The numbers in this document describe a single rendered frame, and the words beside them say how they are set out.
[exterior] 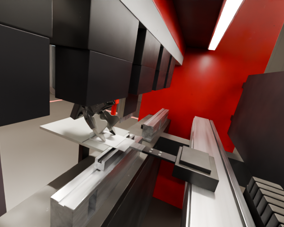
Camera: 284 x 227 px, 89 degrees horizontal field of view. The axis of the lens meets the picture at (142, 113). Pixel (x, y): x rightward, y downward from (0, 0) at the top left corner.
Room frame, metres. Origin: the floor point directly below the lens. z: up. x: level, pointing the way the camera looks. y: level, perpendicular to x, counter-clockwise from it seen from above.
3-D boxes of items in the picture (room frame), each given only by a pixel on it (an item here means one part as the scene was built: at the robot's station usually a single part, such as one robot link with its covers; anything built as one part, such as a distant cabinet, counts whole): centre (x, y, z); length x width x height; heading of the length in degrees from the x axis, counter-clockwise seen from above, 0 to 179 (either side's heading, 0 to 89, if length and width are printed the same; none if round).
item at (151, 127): (0.98, -0.12, 0.92); 0.50 x 0.06 x 0.10; 162
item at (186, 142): (0.77, -0.45, 0.81); 0.64 x 0.08 x 0.14; 72
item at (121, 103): (0.45, 0.05, 1.13); 0.10 x 0.02 x 0.10; 162
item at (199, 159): (0.40, -0.11, 1.01); 0.26 x 0.12 x 0.05; 72
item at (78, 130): (0.50, 0.19, 1.00); 0.26 x 0.18 x 0.01; 72
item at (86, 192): (0.40, 0.06, 0.92); 0.39 x 0.06 x 0.10; 162
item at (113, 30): (0.29, 0.10, 1.26); 0.15 x 0.09 x 0.17; 162
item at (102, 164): (0.42, 0.06, 0.99); 0.20 x 0.03 x 0.03; 162
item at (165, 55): (0.67, -0.02, 1.26); 0.15 x 0.09 x 0.17; 162
